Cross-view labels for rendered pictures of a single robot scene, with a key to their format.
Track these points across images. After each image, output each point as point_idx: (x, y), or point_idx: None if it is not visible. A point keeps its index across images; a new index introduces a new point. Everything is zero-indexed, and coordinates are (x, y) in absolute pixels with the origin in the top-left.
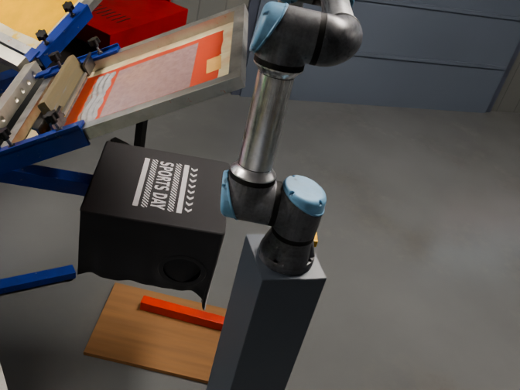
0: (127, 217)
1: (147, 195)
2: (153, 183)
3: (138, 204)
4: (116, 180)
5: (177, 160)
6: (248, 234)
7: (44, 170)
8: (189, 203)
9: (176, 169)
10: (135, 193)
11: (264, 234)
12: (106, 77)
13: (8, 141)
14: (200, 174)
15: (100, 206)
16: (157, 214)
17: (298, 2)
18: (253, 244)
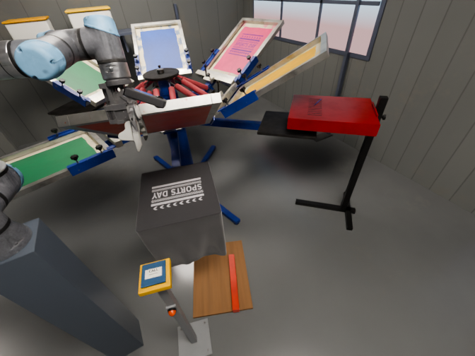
0: (141, 188)
1: (163, 188)
2: (176, 187)
3: (153, 188)
4: (172, 175)
5: (206, 188)
6: (37, 218)
7: (175, 156)
8: (162, 207)
9: (196, 191)
10: (162, 184)
11: (36, 227)
12: None
13: None
14: (196, 203)
15: (147, 178)
16: (146, 198)
17: (102, 73)
18: (25, 223)
